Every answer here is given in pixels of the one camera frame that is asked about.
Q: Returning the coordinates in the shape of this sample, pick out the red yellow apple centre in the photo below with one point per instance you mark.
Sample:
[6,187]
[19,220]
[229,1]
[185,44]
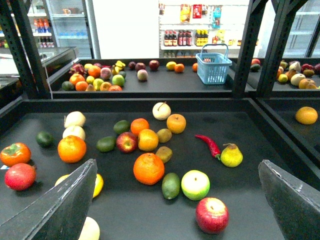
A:
[127,142]

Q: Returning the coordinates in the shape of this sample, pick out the red pomegranate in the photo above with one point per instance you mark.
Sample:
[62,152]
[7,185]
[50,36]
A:
[20,176]

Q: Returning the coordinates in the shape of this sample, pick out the large orange left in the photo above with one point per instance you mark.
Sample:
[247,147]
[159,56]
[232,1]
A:
[71,149]

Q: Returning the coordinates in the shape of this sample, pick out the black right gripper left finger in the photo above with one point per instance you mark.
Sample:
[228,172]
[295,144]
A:
[60,213]

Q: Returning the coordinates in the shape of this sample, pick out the white pear upper left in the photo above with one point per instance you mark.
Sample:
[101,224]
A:
[75,118]

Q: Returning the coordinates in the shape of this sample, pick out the green avocado upper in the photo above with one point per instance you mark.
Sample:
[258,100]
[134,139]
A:
[122,126]

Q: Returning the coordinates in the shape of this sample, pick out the yellow orange fruit rear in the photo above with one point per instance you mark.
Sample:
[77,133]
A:
[170,66]

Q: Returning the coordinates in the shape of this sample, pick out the green apple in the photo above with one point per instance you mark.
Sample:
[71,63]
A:
[195,185]

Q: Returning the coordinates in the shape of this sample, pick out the small tangerine centre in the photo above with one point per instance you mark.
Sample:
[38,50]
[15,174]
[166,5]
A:
[139,124]

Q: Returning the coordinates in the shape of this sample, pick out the orange beside red apple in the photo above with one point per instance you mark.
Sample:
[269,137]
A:
[147,140]

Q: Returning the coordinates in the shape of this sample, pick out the red chili pepper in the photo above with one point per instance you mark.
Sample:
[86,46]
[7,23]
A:
[213,147]

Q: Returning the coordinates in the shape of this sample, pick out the brown kiwi lower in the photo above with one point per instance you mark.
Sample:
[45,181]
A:
[164,153]

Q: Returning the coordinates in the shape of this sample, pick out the golden round pear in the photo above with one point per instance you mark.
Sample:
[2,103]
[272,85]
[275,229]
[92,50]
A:
[176,123]

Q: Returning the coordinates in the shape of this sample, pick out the brown kiwi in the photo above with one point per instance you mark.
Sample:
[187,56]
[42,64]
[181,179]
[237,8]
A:
[164,135]
[164,153]

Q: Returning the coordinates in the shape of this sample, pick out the yellow lemon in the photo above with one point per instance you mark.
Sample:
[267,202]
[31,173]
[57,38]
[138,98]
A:
[99,183]

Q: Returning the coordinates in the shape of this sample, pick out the large orange front centre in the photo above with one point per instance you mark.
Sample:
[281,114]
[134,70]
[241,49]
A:
[148,169]

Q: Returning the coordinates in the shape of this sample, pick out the orange rear centre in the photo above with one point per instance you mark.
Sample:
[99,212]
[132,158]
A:
[179,68]

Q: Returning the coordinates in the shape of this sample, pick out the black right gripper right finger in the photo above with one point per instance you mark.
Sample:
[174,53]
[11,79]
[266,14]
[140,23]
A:
[295,204]

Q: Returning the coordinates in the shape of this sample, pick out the orange persimmon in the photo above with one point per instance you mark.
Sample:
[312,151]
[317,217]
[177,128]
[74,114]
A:
[15,153]

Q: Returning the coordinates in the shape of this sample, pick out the yellow green pear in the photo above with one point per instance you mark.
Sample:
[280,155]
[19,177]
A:
[231,156]

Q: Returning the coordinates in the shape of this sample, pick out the black shelf post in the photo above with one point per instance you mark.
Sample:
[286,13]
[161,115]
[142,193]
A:
[250,34]
[17,31]

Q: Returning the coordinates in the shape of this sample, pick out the large orange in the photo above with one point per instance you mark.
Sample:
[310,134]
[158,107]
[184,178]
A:
[71,149]
[148,169]

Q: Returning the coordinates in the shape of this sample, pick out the pale apple bottom edge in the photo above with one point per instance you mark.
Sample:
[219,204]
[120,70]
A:
[90,230]

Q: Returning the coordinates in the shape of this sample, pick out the green avocado middle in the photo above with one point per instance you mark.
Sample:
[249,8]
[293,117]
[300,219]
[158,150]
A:
[106,144]

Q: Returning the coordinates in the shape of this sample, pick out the brown kiwi upper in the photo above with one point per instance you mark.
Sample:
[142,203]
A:
[164,135]

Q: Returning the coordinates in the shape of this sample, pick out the black shelf post left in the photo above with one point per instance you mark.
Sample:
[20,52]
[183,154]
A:
[17,31]

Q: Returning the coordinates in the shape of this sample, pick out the dark green lime left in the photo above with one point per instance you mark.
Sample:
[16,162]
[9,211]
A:
[44,139]

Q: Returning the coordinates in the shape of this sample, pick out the orange on right tray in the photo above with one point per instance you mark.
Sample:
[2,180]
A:
[306,115]

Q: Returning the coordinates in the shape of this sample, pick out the orange beside small basket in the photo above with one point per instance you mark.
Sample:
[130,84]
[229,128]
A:
[195,67]

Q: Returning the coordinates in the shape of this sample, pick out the dark red apple rear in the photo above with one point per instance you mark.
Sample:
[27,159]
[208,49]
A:
[154,65]

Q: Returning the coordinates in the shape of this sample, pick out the small blue basket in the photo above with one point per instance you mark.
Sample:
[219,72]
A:
[213,67]

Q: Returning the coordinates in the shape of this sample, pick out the red apple front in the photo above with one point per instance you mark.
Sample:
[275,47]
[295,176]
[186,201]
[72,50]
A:
[211,215]

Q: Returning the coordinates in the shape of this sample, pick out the white goods shelf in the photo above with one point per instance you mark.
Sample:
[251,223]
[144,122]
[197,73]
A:
[187,26]

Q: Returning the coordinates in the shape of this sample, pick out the black shelf post right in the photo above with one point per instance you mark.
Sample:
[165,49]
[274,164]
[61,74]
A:
[250,34]

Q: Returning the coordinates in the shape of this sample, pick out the white pear lower left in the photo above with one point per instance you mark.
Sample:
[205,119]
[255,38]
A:
[74,130]

